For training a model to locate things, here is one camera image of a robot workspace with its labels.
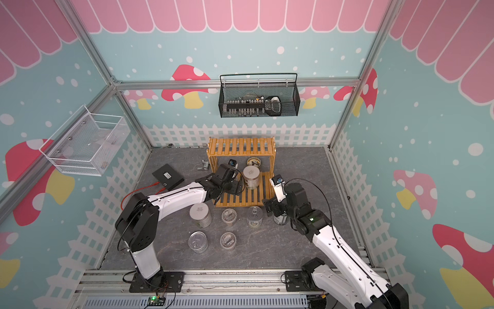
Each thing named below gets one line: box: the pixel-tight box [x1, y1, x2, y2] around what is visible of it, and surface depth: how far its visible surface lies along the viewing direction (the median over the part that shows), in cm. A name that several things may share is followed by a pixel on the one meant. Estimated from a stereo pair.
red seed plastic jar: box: [219, 231, 237, 252], surface depth 81 cm
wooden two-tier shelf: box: [206, 136, 277, 208], surface depth 87 cm
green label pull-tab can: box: [247, 206, 264, 229], surface depth 87 cm
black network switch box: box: [151, 163, 185, 192], surface depth 107 cm
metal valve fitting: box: [196, 158, 210, 170], surface depth 111 cm
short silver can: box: [187, 230, 210, 255], surface depth 81 cm
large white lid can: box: [189, 202, 213, 229], surface depth 85 cm
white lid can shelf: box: [242, 164, 261, 190], surface depth 96 cm
